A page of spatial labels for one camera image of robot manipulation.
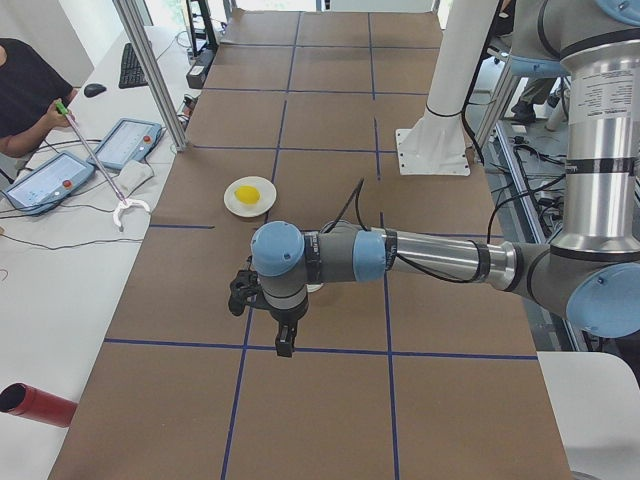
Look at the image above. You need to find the red cylinder tube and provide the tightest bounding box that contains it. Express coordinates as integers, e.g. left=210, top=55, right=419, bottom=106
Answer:
left=1, top=383, right=77, bottom=428

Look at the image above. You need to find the aluminium frame post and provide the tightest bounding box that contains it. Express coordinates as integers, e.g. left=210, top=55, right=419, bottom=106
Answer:
left=113, top=0, right=187, bottom=152

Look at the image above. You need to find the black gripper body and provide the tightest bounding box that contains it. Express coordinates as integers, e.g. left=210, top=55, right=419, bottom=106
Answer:
left=270, top=303, right=308, bottom=334

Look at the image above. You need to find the white round plate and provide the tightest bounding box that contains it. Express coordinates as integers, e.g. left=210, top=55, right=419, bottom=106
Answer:
left=223, top=176, right=277, bottom=218

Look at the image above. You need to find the black computer mouse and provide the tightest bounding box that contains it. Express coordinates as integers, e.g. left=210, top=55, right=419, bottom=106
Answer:
left=83, top=83, right=107, bottom=98

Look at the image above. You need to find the near blue teach pendant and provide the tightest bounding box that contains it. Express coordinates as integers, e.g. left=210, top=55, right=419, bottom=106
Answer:
left=2, top=152, right=95, bottom=215

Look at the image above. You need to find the yellow lemon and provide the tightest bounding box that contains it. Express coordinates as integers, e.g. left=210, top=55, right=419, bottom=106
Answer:
left=234, top=185, right=261, bottom=205

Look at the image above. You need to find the blue teach pendant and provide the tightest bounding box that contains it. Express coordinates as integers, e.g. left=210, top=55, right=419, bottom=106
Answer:
left=94, top=118, right=162, bottom=171
left=2, top=152, right=95, bottom=215

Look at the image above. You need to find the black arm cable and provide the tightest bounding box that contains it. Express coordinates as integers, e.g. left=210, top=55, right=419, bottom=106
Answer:
left=319, top=176, right=494, bottom=284

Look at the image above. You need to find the far blue teach pendant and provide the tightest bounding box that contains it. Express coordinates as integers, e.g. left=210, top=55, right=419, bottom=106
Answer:
left=94, top=118, right=162, bottom=171

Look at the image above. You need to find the white small bowl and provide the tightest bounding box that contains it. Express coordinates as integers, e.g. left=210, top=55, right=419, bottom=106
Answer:
left=306, top=221, right=342, bottom=294

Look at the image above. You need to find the white cloth rag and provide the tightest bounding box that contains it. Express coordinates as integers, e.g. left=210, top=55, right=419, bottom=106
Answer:
left=114, top=161, right=154, bottom=197

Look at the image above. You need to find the black keyboard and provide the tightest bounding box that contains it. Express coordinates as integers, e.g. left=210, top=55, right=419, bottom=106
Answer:
left=118, top=43, right=147, bottom=89

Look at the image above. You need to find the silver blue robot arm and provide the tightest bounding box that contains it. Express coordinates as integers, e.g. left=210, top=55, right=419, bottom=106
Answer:
left=229, top=1, right=639, bottom=357

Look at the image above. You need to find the white pedestal column base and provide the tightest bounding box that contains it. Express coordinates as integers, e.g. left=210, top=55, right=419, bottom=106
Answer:
left=396, top=0, right=501, bottom=176

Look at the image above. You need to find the person in black shirt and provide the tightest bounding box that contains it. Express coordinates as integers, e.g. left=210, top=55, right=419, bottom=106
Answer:
left=1, top=38, right=77, bottom=159

